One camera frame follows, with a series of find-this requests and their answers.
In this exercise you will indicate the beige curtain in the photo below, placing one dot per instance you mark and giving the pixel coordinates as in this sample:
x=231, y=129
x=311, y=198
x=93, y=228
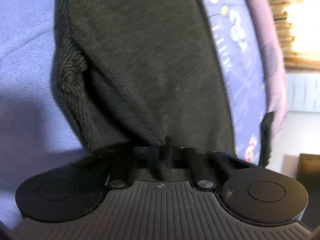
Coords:
x=297, y=24

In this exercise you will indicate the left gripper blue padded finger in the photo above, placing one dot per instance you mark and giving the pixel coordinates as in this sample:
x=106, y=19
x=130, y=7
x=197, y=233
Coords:
x=202, y=175

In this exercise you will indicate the black knit pants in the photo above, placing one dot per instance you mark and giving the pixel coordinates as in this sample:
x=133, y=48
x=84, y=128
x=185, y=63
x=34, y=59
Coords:
x=140, y=73

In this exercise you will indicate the purple floral bed sheet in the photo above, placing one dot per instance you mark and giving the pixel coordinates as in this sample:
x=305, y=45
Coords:
x=35, y=136

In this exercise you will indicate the dark box on floor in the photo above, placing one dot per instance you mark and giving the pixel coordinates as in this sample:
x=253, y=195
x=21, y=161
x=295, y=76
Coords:
x=308, y=175

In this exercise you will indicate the white radiator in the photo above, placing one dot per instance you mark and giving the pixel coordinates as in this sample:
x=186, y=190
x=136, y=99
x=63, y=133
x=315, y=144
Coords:
x=303, y=92

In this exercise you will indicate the pink floral quilt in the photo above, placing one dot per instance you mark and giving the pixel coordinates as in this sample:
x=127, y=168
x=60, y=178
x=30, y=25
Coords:
x=274, y=76

